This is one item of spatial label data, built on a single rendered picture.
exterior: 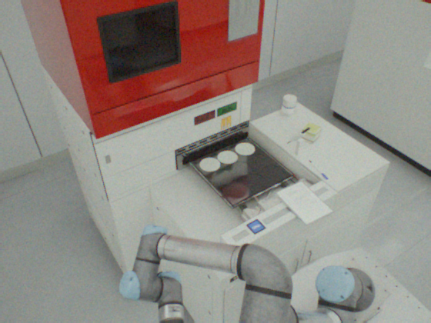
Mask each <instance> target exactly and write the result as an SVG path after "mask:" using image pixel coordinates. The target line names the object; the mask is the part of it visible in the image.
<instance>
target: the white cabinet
mask: <svg viewBox="0 0 431 323"><path fill-rule="evenodd" d="M380 187H381V185H379V186H378V187H375V188H374V189H372V190H371V191H369V192H368V193H365V194H364V195H362V196H361V197H359V198H357V199H355V200H354V201H351V202H350V203H349V204H347V205H344V207H342V208H340V209H338V210H337V211H335V212H333V213H332V214H331V215H330V216H328V217H327V218H325V219H324V220H321V221H320V222H318V223H317V224H315V225H313V226H311V227H310V228H308V229H307V230H305V231H303V232H301V233H300V234H298V235H297V236H294V237H293V238H291V239H290V240H288V241H286V242H285V243H283V244H281V245H280V246H279V247H276V248H275V249H273V250H271V252H272V253H274V254H275V256H277V257H278V258H280V259H281V261H282V263H283V264H284V265H285V266H286V268H287V270H288V271H289V273H290V275H291V277H292V276H293V275H294V274H295V273H296V272H297V271H298V270H299V269H300V268H301V267H302V266H303V265H304V264H306V263H308V262H310V261H311V260H314V259H316V258H321V257H323V256H327V255H334V254H337V253H340V252H343V251H348V250H350V249H352V250H353V249H356V246H357V243H358V240H359V238H360V236H361V234H362V232H363V227H364V226H365V223H366V221H367V219H368V217H369V213H370V211H371V209H372V207H373V205H374V202H375V198H376V196H377V194H378V192H379V189H380ZM149 193H150V197H151V202H152V210H153V214H154V223H155V225H159V226H162V227H164V228H166V229H167V230H168V235H178V236H182V237H186V235H185V234H184V232H183V231H182V230H181V228H180V227H179V226H178V225H177V224H176V223H175V220H174V219H173V218H172V217H171V216H170V214H169V213H168V212H167V211H166V210H165V208H164V207H163V205H162V204H161V202H159V200H158V199H157V197H155V196H154V193H153V192H152V191H151V190H150V189H149ZM161 266H162V272H164V271H175V272H177V273H179V274H180V280H181V284H182V300H183V304H184V306H185V308H186V310H188V312H189V314H190V315H191V316H192V318H193V320H194V321H195V322H196V323H239V316H240V313H241V309H242V299H243V294H244V291H245V286H246V281H241V280H239V279H238V278H237V276H236V275H230V276H228V277H227V278H225V279H224V280H222V281H220V280H219V278H218V276H217V275H216V274H215V273H214V271H213V270H212V269H205V268H199V267H196V266H192V265H187V264H183V263H176V262H173V261H166V260H164V259H161Z"/></svg>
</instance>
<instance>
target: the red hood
mask: <svg viewBox="0 0 431 323"><path fill-rule="evenodd" d="M21 3H22V8H23V11H24V13H25V17H26V19H27V22H28V25H29V30H30V32H31V35H32V38H33V41H34V43H35V47H36V49H37V53H38V57H39V59H40V62H41V64H42V65H43V67H44V68H45V70H46V71H47V72H48V74H49V75H50V77H51V78H52V80H53V81H54V83H55V84H56V85H57V86H58V89H59V90H61V92H62V93H63V95H64V96H65V97H66V99H67V100H68V102H70V104H71V105H72V107H73V108H74V109H75V111H76V112H77V113H78V115H79V117H80V118H81V120H83V122H84V124H85V125H86V126H87V127H88V129H89V130H90V132H91V133H92V134H93V136H94V137H95V138H96V139H99V138H102V137H106V136H109V135H111V134H114V133H116V132H120V131H123V130H126V129H127V128H131V127H132V126H134V127H135V126H137V125H140V124H142V123H144V122H149V121H151V120H153V119H155V118H159V117H161V116H165V115H168V114H170V113H172V112H175V111H180V110H181V109H184V108H187V107H189V106H191V105H197V104H198V103H200V102H203V101H206V100H209V99H212V98H214V97H217V96H220V95H223V94H226V93H229V92H232V91H234V90H236V89H238V88H243V87H246V86H247V85H251V84H252V83H255V82H258V77H259V60H260V52H261V44H262V29H263V20H264V11H265V3H266V0H21Z"/></svg>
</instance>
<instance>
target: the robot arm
mask: <svg viewBox="0 0 431 323"><path fill-rule="evenodd" d="M161 259H164V260H166V261H173V262H176V263H183V264H187V265H192V266H196V267H199V268H205V269H212V270H215V271H221V272H225V273H228V274H231V275H236V276H237V278H238V279H239V280H241V281H246V286H245V291H244V294H243V299H242V309H241V313H240V316H239V323H354V321H355V312H360V311H363V310H366V309H367V308H368V307H369V306H370V305H371V304H372V303H373V300H374V298H375V293H376V291H375V286H374V284H373V281H372V279H371V278H370V277H369V276H368V275H367V274H366V273H365V272H364V271H361V270H359V269H358V268H345V267H341V266H335V265H332V266H326V267H324V268H323V269H322V271H320V272H319V273H318V275H317V276H316V290H317V293H318V295H319V296H318V307H317V309H315V310H314V311H308V310H304V309H300V308H294V307H293V306H292V305H291V300H292V293H293V282H292V277H291V275H290V273H289V271H288V270H287V268H286V266H285V265H284V264H283V263H282V261H281V259H280V258H278V257H277V256H275V254H274V253H272V252H270V251H269V250H268V249H266V248H264V247H260V246H258V245H254V244H249V243H244V244H243V245H241V246H236V245H229V244H225V243H220V242H215V241H203V240H199V239H195V238H187V237H182V236H178V235H168V230H167V229H166V228H164V227H162V226H159V225H145V227H144V229H143V231H142V236H141V241H140V243H139V247H138V251H137V253H136V257H135V263H134V265H133V269H132V271H126V272H125V273H124V275H123V277H122V279H121V281H120V284H119V291H120V294H121V295H122V296H123V298H128V299H132V300H133V299H134V300H140V301H149V302H153V303H157V304H158V313H159V323H185V322H184V321H185V316H184V308H183V300H182V284H181V280H180V274H179V273H177V272H175V271H164V272H162V273H160V274H159V275H158V270H159V264H160V261H161ZM157 275H158V276H157ZM254 285H255V286H254Z"/></svg>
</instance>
